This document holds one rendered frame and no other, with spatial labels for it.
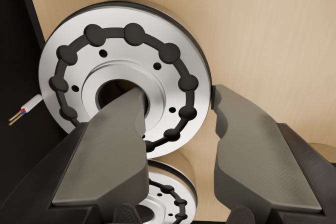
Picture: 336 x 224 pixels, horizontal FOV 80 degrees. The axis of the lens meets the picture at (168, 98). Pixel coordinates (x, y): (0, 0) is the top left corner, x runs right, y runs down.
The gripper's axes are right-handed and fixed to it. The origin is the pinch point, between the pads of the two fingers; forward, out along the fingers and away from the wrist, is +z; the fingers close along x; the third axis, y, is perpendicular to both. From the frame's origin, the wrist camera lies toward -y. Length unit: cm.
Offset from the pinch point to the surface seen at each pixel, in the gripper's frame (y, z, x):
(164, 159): 6.6, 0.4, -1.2
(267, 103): 2.4, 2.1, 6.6
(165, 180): 7.3, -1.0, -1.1
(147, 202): 9.4, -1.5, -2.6
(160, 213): 10.8, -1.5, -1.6
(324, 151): 6.3, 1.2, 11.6
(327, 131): 5.0, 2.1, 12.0
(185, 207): 10.8, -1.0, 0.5
